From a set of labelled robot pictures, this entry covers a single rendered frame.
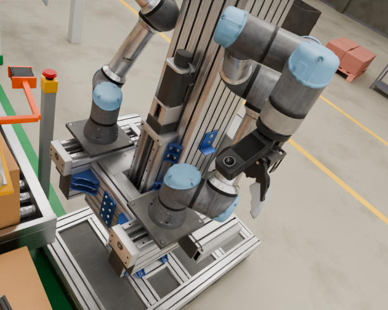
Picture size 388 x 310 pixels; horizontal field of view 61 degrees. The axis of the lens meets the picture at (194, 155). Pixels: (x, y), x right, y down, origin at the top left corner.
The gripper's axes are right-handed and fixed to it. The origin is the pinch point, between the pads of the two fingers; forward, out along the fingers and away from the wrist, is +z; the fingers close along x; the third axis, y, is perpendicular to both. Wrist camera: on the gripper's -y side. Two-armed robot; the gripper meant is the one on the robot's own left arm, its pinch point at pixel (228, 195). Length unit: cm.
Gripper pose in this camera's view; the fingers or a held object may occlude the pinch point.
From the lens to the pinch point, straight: 73.8
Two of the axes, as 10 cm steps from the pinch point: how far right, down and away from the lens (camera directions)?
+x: -6.3, -6.5, 4.2
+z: -3.2, 7.2, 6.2
